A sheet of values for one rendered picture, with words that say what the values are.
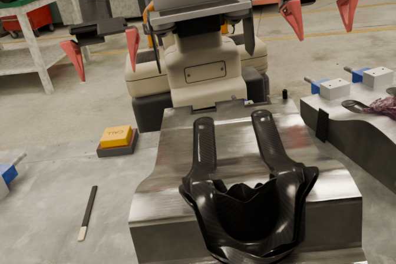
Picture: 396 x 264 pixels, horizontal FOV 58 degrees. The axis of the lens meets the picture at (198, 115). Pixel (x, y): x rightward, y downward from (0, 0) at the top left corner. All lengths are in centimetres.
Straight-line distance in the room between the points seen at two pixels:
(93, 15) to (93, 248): 40
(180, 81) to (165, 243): 68
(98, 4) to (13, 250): 44
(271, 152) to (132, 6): 566
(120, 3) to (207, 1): 528
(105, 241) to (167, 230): 20
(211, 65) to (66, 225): 60
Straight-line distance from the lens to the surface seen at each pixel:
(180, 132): 66
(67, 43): 70
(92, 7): 71
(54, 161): 88
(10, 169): 83
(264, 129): 65
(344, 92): 81
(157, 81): 132
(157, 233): 43
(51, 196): 76
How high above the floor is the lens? 121
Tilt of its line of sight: 27 degrees down
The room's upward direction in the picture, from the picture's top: 10 degrees counter-clockwise
